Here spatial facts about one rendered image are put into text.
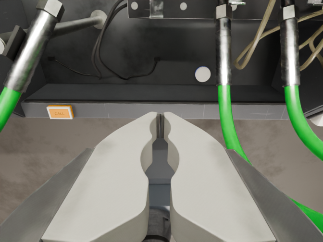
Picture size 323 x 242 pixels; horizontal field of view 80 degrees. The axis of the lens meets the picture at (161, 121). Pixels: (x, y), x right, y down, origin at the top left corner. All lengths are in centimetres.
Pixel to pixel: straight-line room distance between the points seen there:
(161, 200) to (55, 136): 131
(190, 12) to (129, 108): 23
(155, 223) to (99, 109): 46
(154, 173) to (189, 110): 43
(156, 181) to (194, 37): 55
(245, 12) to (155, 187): 65
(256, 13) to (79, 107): 39
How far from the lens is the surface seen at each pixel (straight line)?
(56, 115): 49
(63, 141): 188
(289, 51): 28
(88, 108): 47
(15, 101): 23
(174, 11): 36
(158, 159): 88
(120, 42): 53
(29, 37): 23
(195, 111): 45
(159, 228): 75
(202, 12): 37
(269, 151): 200
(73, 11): 55
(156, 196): 79
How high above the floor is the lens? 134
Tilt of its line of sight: 59 degrees down
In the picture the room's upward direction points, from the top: 180 degrees counter-clockwise
